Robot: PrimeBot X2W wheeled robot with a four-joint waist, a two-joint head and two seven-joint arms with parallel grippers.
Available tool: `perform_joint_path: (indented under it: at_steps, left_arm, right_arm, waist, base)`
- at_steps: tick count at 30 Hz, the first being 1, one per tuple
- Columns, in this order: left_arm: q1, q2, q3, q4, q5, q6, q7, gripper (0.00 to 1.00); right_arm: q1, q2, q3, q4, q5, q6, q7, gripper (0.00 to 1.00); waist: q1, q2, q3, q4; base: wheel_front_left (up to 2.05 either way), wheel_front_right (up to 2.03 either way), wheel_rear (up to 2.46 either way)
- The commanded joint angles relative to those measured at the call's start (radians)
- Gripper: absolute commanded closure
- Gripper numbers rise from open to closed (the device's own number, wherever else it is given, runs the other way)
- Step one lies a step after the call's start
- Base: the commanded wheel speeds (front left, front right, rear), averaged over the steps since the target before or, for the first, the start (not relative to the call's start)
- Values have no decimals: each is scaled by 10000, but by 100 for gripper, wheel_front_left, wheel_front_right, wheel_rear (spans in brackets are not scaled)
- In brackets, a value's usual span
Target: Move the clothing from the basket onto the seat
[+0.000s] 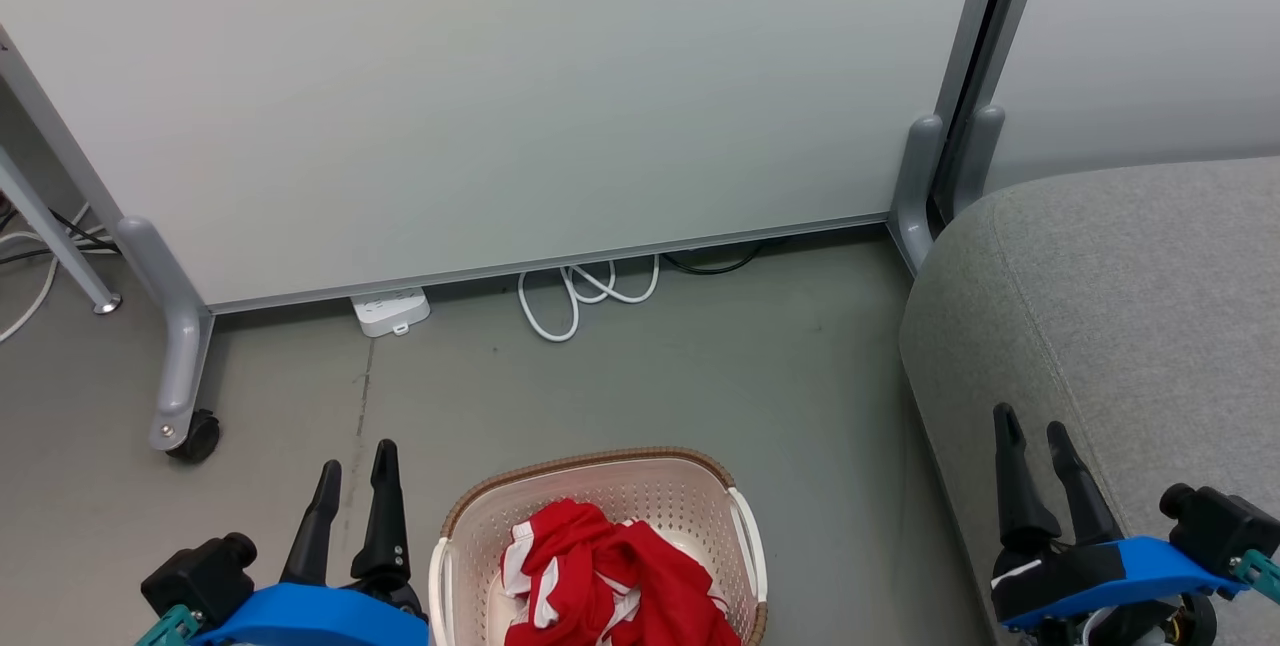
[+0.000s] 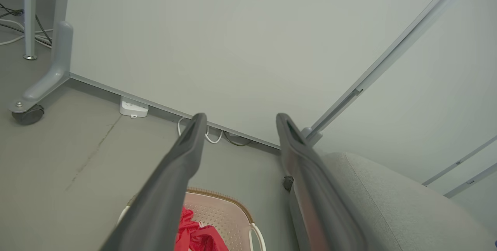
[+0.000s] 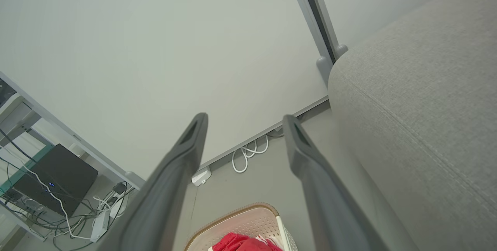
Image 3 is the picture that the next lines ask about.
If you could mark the black computer box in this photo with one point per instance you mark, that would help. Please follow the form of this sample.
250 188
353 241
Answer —
62 173

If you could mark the red cloth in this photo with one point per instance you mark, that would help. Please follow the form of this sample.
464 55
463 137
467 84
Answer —
237 243

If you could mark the white perforated laundry basket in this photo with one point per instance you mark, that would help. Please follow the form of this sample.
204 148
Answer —
248 222

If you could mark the grey metal rack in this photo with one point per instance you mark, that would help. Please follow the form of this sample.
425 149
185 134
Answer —
73 136

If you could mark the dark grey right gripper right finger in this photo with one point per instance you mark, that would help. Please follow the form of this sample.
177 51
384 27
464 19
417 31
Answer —
326 204

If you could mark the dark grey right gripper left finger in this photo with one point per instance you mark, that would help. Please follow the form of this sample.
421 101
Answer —
163 196

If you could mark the grey baseboard strip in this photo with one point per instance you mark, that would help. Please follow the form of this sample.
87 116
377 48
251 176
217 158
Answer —
310 109

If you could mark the grey metal post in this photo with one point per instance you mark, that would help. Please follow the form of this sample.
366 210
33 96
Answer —
310 14

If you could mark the white power strip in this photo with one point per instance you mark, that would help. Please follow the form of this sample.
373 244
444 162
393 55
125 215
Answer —
100 225

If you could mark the black plug adapter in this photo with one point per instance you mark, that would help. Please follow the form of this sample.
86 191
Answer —
119 188

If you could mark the grey fabric sofa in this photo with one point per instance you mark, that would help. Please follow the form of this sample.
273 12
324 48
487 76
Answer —
427 126

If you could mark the white cloth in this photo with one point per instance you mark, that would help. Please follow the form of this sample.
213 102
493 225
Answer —
271 240

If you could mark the white power adapter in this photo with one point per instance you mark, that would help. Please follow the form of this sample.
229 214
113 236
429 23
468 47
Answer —
201 176

